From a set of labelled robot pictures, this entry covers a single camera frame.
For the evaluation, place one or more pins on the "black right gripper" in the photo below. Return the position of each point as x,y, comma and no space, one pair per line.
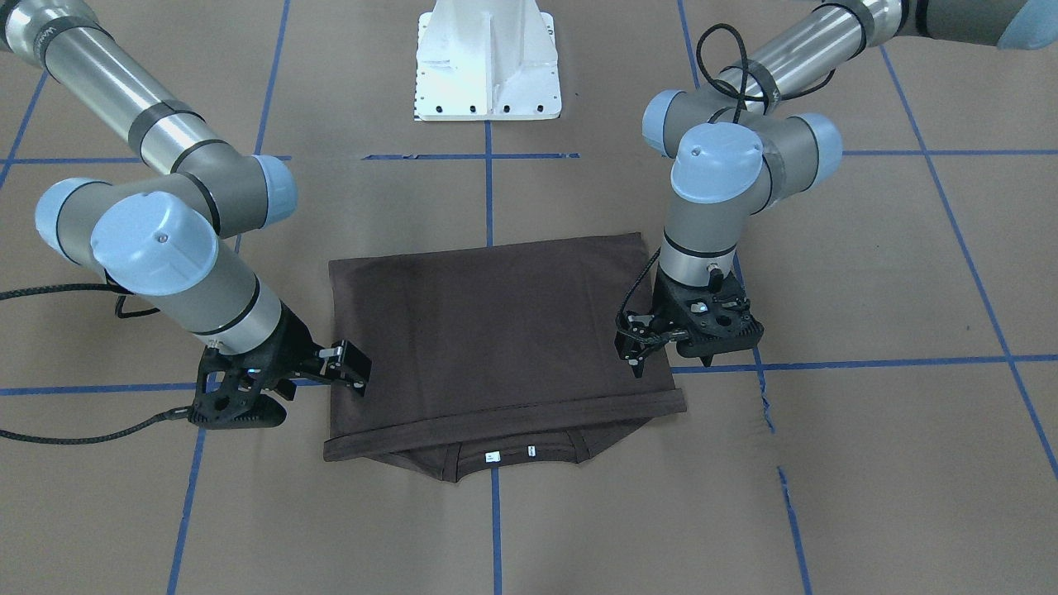
291,345

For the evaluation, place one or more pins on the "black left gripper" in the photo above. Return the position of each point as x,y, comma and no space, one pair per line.
635,341

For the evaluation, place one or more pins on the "brown t-shirt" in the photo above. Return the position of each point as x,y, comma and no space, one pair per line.
491,356

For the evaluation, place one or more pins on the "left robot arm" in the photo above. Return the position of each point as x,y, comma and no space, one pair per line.
733,159

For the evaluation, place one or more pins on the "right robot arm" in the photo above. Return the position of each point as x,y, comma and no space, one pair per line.
165,238

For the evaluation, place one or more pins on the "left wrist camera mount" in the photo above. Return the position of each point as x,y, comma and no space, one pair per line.
727,322

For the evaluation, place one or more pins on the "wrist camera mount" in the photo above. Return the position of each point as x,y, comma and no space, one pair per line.
230,395
727,322

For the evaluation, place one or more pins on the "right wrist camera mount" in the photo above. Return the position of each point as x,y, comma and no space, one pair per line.
230,395

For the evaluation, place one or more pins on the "white pedestal column base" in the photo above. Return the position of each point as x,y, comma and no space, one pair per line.
487,61

